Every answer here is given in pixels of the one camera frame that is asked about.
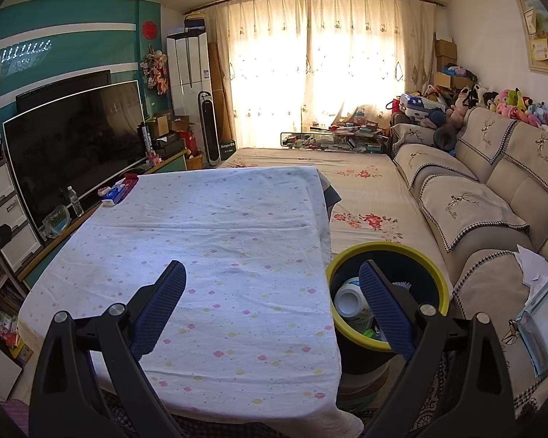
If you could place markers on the artificial flower wall decoration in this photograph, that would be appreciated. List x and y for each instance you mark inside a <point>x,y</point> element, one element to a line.
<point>155,70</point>

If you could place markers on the large curved television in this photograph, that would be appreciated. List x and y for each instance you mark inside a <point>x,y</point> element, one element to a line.
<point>73,146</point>

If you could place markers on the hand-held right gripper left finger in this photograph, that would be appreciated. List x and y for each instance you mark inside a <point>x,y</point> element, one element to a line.
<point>157,310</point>

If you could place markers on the row of books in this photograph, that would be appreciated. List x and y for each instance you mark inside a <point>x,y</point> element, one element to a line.
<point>0,283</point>

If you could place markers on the blue box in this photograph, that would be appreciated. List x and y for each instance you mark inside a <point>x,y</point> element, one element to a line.
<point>196,23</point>

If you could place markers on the red bag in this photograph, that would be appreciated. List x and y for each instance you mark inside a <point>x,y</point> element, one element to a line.
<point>191,142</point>

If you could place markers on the pile of colourful packets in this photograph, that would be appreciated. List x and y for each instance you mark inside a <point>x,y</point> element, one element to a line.
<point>13,337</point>

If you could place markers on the black tube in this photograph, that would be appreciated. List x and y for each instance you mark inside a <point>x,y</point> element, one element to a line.
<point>147,139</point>

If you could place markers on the clear glass bowl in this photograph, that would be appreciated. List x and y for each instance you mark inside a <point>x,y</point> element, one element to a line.
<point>55,222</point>

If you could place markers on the dark round cushion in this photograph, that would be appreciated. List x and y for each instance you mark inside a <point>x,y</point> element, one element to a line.
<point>443,139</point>

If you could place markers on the clear container with green lid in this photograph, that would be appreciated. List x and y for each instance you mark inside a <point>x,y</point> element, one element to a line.
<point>372,334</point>

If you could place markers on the white floral tablecloth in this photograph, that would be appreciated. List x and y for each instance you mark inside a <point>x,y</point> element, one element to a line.
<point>233,260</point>

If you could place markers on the brown cardboard sheet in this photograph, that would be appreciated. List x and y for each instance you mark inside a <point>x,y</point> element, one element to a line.
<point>219,86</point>

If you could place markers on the white drawer unit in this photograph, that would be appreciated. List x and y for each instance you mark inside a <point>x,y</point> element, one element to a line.
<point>23,246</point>

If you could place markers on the cream floral bed sheet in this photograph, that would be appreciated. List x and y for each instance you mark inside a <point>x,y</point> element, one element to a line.
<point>370,191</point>

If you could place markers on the stack of cardboard boxes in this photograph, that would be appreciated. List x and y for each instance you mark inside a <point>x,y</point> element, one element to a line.
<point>445,50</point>

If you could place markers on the red round wall ornament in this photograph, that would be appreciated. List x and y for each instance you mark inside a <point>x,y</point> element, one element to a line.
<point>149,30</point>

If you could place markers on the white case with star print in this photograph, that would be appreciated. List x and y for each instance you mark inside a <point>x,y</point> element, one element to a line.
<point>418,107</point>

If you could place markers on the small cardboard box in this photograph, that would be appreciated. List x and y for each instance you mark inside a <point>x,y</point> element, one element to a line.
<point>160,123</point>

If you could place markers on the pile of plush toys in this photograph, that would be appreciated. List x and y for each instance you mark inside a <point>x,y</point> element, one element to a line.
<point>516,105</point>

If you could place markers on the clear water bottle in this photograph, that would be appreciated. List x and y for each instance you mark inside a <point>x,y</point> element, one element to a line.
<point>76,205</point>

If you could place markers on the cream embroidered curtain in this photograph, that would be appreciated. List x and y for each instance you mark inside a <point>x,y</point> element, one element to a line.
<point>265,32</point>

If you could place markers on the black tower fan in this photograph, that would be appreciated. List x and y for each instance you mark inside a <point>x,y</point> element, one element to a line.
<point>212,155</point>

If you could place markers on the black bin with yellow rim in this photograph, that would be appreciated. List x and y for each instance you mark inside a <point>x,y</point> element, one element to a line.
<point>392,255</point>

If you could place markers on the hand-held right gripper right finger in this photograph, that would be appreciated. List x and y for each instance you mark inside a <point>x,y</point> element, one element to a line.
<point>388,310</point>

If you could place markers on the cluttered glass coffee table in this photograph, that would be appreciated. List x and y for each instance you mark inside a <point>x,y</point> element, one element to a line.
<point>333,143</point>

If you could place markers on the blue tissue pack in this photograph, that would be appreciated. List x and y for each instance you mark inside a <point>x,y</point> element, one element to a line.
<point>114,195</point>

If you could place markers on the red box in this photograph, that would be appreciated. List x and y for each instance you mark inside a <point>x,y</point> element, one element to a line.
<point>131,179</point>

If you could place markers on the beige sofa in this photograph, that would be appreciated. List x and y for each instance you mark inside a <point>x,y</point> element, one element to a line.
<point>511,191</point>

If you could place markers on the white standing air conditioner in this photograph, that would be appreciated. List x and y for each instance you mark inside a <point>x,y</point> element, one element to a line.
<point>189,68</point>

